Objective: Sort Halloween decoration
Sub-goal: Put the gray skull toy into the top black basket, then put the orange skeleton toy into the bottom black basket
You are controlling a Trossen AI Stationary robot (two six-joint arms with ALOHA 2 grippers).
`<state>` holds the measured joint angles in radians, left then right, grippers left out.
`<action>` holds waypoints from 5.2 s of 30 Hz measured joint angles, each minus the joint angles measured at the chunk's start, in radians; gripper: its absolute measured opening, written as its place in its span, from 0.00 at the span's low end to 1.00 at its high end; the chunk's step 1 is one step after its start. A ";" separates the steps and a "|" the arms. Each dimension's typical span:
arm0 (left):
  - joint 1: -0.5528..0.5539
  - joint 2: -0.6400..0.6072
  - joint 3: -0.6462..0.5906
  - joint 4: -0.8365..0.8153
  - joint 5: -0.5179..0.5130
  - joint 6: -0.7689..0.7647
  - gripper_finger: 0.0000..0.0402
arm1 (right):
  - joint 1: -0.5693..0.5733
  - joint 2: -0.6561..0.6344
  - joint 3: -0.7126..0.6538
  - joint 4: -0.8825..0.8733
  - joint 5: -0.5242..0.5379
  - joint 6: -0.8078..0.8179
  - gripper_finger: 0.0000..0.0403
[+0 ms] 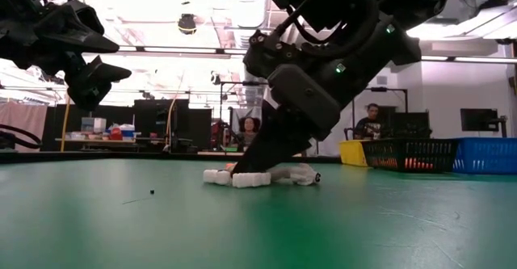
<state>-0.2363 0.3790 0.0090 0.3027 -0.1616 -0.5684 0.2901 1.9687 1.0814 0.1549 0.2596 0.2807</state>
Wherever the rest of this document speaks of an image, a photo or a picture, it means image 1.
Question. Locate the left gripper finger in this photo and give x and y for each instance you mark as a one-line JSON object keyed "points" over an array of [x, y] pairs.
{"points": [[109, 73], [76, 28]]}

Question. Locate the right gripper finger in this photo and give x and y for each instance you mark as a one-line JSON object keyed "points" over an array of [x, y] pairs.
{"points": [[270, 144]]}

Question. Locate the black plastic basket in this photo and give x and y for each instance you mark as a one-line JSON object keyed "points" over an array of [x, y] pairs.
{"points": [[412, 150]]}

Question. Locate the person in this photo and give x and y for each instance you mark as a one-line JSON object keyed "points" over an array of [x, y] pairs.
{"points": [[248, 131], [369, 125]]}

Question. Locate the white backdrop sheet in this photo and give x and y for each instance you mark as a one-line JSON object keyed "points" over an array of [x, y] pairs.
{"points": [[339, 135]]}

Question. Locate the white storage box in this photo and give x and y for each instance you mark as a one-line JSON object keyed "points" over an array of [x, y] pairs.
{"points": [[93, 124]]}

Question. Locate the red container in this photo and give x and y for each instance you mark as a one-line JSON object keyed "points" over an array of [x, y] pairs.
{"points": [[116, 133]]}

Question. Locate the blue container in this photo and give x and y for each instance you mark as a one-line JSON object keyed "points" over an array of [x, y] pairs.
{"points": [[128, 134]]}

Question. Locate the pale pink curtain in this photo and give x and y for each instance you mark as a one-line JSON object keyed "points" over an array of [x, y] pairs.
{"points": [[24, 119]]}

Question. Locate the wooden workbench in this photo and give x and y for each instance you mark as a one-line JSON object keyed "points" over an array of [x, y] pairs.
{"points": [[101, 141]]}

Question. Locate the black partition panels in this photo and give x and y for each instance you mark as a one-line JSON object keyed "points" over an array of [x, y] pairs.
{"points": [[161, 119]]}

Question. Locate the yellow plastic basket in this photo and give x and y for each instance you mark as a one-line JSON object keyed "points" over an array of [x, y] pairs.
{"points": [[351, 154]]}

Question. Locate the long ceiling light strip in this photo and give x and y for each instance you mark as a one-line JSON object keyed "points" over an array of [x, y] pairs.
{"points": [[182, 50]]}

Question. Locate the black ceiling spotlight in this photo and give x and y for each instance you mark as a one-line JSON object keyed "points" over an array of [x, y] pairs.
{"points": [[215, 78]]}

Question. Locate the black ceiling dome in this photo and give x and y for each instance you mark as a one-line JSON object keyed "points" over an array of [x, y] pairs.
{"points": [[187, 23]]}

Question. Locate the black screen panel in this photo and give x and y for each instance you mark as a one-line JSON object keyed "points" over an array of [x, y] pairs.
{"points": [[412, 125]]}

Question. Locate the green table mat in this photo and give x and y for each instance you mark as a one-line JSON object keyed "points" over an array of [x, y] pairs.
{"points": [[363, 228]]}

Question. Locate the black computer monitor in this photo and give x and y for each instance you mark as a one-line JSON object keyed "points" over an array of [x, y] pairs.
{"points": [[478, 119]]}

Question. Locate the blue plastic basket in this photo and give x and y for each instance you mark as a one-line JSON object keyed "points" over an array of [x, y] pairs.
{"points": [[488, 156]]}

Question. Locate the black rig frame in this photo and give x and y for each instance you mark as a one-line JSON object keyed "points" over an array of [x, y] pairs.
{"points": [[242, 83]]}

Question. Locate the black stand frame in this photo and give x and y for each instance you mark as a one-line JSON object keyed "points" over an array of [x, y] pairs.
{"points": [[398, 89]]}

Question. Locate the silver ventilation duct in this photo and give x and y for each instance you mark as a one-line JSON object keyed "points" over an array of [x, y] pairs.
{"points": [[248, 2]]}

